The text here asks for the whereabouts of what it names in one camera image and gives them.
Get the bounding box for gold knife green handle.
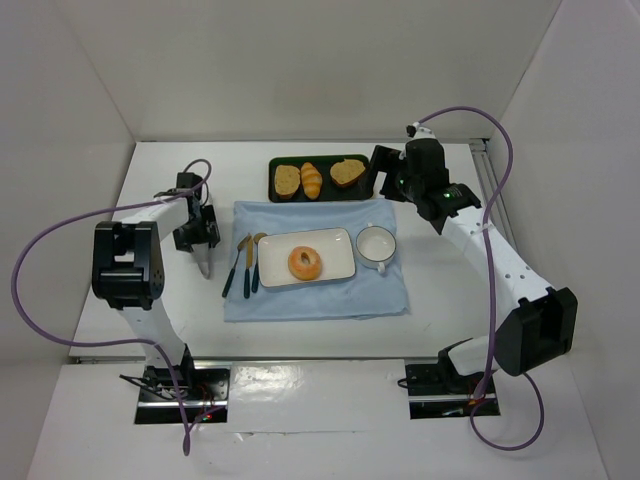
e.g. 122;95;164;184
243;234;254;299

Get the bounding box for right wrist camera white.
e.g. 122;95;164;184
406;122;436;142

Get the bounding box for bread slice left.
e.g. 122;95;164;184
274;165;301;200

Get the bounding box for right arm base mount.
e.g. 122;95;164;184
396;363;501;420

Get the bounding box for gold fork green handle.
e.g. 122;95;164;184
222;234;251;298

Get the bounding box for croissant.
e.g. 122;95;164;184
300;162;323;200

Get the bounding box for bread slice right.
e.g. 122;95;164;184
329;159;366;188

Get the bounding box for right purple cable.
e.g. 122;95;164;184
405;105;546;451

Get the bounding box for white rectangular plate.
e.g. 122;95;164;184
258;228;356;288

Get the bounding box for bread slice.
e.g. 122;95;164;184
329;159;366;188
274;165;301;200

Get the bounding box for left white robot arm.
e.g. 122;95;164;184
92;171;220;390

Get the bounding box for silver metal tongs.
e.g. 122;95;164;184
193;199;211;279

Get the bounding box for light blue cloth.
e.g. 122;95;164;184
224;199;409;322

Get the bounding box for gold spoon green handle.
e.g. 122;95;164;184
251;232;267;293

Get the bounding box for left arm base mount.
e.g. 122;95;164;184
119;362;231;425

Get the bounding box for aluminium rail right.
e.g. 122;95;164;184
468;137;516;246

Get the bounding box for white bowl with handles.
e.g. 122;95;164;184
355;223;398;276

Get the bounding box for sugared donut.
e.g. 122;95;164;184
288;246;323;281

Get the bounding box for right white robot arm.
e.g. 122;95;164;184
364;138;578;377

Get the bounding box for black rectangular tray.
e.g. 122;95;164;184
268;154;372;203

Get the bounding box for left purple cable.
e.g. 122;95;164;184
10;158;212;457

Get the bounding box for purple cable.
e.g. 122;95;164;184
10;158;212;457
405;105;546;451

